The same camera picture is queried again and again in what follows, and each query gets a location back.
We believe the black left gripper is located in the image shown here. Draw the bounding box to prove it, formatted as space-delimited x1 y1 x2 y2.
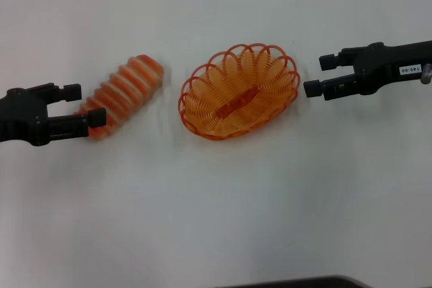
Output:
0 82 107 148

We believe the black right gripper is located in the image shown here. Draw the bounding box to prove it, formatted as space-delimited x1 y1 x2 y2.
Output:
303 40 432 102

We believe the orange ridged bread loaf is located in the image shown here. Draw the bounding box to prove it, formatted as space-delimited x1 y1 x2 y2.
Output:
72 53 165 142

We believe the orange plastic woven basket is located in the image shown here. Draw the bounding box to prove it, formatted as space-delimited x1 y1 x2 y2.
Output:
178 42 302 142

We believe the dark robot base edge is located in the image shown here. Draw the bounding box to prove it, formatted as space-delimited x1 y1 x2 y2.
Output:
232 275 371 288

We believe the white number label sticker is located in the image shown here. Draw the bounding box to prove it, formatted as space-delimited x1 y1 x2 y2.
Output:
398 65 421 76

